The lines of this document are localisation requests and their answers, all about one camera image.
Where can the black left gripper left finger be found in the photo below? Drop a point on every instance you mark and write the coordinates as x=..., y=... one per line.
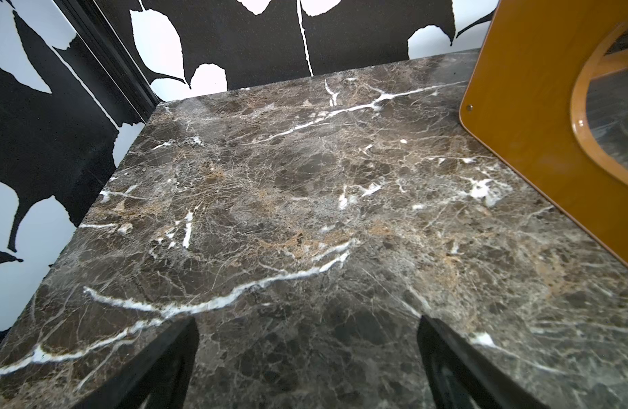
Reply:
x=157, y=377

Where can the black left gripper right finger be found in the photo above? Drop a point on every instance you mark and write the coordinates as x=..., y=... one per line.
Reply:
x=459, y=376

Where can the orange wooden three-tier shelf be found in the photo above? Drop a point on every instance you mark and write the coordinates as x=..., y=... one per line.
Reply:
x=526, y=102

